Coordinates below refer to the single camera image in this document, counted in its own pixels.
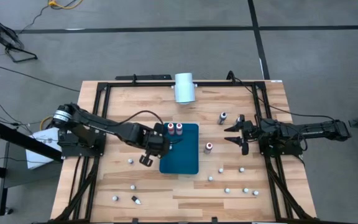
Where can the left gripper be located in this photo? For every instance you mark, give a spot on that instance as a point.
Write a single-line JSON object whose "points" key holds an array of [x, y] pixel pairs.
{"points": [[157, 143]]}

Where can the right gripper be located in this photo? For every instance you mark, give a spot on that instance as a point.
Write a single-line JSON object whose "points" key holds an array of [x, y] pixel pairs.
{"points": [[245, 150]]}

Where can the tall red-capped food coloring bottle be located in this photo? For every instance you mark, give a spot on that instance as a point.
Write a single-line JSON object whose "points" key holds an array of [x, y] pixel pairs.
{"points": [[171, 128], [208, 147]]}

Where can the tall pink-capped food coloring bottle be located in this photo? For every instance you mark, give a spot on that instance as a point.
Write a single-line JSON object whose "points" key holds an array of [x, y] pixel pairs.
{"points": [[179, 128]]}

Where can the tall dark-capped food coloring bottle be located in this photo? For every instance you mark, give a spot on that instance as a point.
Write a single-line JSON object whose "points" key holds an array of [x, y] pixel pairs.
{"points": [[222, 116]]}

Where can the small dark food coloring bottle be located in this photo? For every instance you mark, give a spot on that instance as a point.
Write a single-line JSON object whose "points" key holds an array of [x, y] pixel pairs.
{"points": [[220, 170]]}

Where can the small purple food coloring bottle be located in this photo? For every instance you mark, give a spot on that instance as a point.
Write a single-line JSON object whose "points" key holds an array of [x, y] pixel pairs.
{"points": [[130, 160]]}

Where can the small blue-label food coloring bottle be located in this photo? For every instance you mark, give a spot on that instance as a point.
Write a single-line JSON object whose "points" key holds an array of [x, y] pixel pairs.
{"points": [[210, 178]]}

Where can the small black-white piece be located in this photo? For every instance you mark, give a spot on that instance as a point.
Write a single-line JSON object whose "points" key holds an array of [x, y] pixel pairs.
{"points": [[135, 199]]}

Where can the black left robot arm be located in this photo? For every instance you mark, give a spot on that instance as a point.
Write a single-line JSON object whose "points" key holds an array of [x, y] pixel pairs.
{"points": [[104, 124]]}

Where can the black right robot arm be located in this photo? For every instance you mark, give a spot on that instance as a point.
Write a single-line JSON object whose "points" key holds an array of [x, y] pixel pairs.
{"points": [[291, 132]]}

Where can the blue plastic bin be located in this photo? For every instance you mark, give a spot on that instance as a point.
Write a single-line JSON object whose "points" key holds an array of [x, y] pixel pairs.
{"points": [[185, 158]]}

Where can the white cylinder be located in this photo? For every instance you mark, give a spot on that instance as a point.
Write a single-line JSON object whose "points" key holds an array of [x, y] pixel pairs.
{"points": [[185, 88]]}

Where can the black power strip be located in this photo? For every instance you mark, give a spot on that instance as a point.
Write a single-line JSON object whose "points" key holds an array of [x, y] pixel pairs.
{"points": [[148, 77]]}

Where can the white paper box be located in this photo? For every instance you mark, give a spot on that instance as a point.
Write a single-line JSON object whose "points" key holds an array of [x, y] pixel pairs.
{"points": [[39, 155]]}

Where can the black cart frame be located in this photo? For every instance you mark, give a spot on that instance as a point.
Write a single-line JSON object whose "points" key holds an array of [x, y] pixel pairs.
{"points": [[5, 132]]}

